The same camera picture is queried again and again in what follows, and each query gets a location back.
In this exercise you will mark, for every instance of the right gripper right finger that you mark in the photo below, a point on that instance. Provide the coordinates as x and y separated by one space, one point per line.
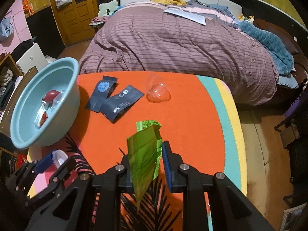
209 201

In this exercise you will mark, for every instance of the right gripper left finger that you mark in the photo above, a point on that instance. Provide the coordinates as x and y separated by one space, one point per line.
90 202

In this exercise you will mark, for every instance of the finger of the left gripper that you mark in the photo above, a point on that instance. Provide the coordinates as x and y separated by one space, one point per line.
42 165

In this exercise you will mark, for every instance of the green snack packet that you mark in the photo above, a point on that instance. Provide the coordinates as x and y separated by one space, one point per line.
144 156

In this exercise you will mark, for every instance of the large dark blue pouch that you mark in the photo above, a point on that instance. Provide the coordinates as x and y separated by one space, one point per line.
116 105

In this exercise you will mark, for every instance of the small dark blue pouch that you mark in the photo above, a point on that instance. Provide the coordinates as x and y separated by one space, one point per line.
101 92

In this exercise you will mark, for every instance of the clear plastic cup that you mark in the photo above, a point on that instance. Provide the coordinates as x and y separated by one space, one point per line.
157 90

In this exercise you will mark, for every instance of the clear bottle in basin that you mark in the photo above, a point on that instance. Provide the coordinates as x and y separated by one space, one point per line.
45 110

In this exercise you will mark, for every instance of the light blue plastic basin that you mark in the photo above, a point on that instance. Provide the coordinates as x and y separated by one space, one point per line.
60 75

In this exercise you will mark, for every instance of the red item in basin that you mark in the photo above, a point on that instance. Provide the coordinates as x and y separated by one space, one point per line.
50 96

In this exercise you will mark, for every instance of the colourful beach towel mat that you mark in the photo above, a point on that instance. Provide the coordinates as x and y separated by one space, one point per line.
195 114

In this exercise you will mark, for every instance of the white laptop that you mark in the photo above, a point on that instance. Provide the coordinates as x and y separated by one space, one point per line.
32 58

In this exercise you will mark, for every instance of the wooden door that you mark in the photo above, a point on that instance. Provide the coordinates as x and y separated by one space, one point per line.
73 20

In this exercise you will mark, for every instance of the blue fluffy blanket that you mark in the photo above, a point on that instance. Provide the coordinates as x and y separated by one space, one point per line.
282 57

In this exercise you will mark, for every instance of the white paper envelope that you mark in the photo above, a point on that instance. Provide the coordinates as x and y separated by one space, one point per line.
187 15

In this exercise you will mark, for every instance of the yellow cloth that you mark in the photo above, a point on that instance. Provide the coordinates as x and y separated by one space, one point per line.
170 2

